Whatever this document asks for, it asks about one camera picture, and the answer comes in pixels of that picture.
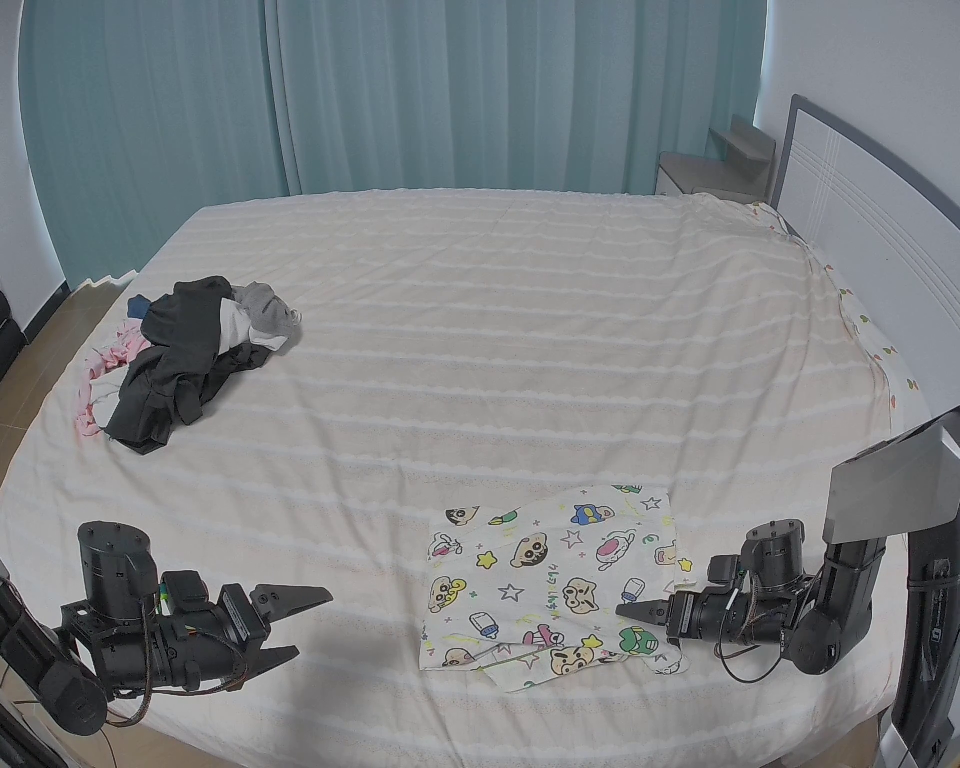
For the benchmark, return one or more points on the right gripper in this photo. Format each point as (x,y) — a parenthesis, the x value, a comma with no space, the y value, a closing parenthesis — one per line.
(705,615)

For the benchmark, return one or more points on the bed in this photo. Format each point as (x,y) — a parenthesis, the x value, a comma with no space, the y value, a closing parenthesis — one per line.
(525,337)

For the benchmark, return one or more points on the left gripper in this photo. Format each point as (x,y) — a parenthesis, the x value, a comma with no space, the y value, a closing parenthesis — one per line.
(225,637)

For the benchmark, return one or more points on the blue-green curtain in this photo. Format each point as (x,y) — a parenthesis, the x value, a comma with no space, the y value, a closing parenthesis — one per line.
(450,90)

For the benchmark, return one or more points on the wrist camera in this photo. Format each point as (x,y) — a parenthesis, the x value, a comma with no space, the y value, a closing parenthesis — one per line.
(185,592)
(725,572)

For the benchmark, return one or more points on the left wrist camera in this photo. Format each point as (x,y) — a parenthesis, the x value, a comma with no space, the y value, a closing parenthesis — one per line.
(185,592)

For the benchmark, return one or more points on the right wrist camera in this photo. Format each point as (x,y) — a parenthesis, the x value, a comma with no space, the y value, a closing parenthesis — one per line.
(725,572)

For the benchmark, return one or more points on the white printed pyjama top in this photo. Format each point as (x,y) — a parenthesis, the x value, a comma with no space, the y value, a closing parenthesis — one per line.
(555,585)

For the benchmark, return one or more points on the grey bedside table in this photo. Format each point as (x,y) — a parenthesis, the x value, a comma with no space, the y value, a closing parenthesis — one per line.
(697,172)

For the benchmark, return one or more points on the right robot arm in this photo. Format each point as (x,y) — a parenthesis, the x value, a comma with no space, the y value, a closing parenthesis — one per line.
(847,585)

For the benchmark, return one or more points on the pile of clothes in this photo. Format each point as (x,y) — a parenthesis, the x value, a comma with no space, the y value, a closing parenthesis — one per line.
(180,360)

